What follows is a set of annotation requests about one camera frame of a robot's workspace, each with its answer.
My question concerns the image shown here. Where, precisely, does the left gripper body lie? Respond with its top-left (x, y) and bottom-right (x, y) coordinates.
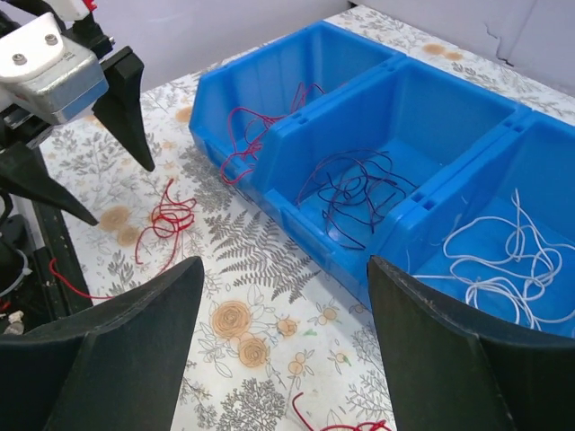
top-left (1, 103), bottom-right (54, 152)

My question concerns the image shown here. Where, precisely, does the white cable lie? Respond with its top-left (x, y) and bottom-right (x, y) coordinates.
top-left (412, 188), bottom-right (575, 331)

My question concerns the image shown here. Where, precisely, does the floral table mat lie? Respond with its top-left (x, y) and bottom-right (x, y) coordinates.
top-left (40, 8), bottom-right (575, 431)

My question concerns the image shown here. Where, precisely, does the blue three-compartment bin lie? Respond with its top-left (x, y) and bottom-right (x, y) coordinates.
top-left (190, 22), bottom-right (574, 337)

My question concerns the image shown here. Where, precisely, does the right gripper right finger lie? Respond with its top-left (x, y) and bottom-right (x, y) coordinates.
top-left (367, 256), bottom-right (574, 430)

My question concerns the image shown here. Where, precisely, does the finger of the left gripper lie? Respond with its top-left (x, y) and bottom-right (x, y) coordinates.
top-left (1, 144), bottom-right (98, 225)
top-left (93, 46), bottom-right (155, 172)

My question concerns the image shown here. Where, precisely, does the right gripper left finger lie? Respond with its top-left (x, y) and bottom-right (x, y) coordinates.
top-left (1, 257), bottom-right (205, 430)

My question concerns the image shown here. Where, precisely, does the dark blue cable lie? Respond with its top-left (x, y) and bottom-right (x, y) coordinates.
top-left (296, 150), bottom-right (417, 251)

